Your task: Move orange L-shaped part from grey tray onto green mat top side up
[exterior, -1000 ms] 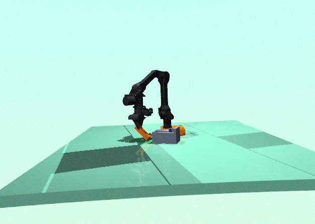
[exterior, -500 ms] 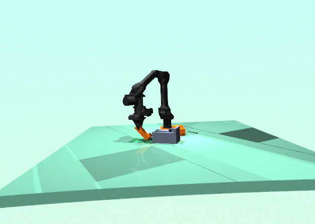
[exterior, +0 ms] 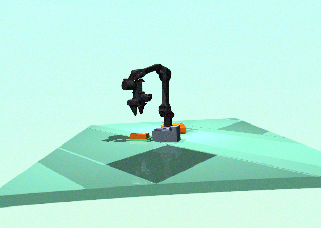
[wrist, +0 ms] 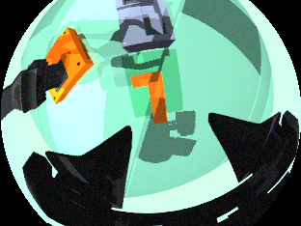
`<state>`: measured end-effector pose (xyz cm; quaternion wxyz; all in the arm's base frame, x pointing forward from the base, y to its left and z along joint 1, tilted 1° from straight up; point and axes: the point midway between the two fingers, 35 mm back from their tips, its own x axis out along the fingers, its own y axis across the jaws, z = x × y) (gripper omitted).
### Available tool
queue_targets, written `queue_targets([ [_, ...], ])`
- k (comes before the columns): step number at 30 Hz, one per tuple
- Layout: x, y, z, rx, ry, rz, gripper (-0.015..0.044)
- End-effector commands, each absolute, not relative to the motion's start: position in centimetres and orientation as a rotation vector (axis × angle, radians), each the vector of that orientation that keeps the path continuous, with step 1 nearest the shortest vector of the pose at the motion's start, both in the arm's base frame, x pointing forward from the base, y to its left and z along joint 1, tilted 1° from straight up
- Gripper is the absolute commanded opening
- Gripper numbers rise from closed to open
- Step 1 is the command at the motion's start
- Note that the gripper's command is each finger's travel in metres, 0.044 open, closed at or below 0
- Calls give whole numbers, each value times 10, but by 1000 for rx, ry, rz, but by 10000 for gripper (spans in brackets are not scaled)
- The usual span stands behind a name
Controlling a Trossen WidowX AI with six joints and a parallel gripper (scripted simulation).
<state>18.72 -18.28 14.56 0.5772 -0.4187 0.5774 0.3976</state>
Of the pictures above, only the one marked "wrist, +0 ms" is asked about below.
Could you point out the orange l-shaped part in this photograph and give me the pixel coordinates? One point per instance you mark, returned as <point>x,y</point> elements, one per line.
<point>157,97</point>

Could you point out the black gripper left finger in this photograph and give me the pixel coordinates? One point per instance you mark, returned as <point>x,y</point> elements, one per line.
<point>103,169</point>

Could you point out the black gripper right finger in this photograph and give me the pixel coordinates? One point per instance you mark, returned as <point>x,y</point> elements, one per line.
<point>242,141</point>

